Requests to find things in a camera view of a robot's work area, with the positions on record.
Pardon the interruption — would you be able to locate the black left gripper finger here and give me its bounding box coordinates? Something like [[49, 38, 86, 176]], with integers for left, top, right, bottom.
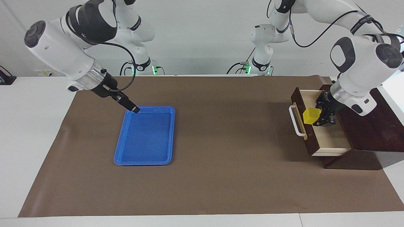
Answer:
[[316, 91, 327, 111], [313, 112, 336, 127]]

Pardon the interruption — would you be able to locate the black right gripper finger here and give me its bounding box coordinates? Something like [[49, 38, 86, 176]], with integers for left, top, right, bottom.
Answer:
[[116, 95, 140, 111], [115, 98, 138, 114]]

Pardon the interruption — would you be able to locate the yellow cube block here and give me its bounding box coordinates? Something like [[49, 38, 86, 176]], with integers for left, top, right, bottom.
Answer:
[[303, 108, 322, 126]]

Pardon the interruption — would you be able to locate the dark wooden drawer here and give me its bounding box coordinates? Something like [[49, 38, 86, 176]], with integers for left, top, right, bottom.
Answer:
[[289, 87, 352, 157]]

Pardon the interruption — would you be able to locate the white drawer handle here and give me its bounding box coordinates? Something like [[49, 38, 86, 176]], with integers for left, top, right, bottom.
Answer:
[[289, 105, 306, 137]]

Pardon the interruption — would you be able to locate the dark wooden drawer cabinet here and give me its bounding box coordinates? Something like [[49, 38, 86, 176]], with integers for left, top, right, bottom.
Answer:
[[319, 84, 404, 171]]

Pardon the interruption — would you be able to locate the blue plastic tray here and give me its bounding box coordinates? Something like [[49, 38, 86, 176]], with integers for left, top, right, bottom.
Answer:
[[114, 106, 175, 166]]

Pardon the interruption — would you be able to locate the brown paper table mat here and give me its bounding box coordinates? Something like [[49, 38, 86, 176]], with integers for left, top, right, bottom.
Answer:
[[18, 75, 404, 218]]

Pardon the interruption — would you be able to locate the black base power cable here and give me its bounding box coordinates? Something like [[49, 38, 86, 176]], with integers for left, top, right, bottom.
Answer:
[[226, 62, 251, 75], [119, 61, 133, 76]]

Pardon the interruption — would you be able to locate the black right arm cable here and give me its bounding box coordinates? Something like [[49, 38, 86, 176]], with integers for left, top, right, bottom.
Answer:
[[84, 41, 137, 92]]

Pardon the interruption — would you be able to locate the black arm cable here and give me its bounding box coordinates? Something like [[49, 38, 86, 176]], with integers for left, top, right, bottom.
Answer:
[[267, 0, 404, 48], [84, 41, 137, 92]]

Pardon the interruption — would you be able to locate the white wall socket box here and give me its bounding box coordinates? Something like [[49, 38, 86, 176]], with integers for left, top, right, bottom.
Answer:
[[35, 69, 68, 77]]

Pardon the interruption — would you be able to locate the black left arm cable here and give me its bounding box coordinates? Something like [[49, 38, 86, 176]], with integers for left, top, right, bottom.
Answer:
[[267, 0, 404, 48]]

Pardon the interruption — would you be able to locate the black table clamp mount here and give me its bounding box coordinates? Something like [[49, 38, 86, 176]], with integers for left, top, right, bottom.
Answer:
[[0, 65, 17, 85]]

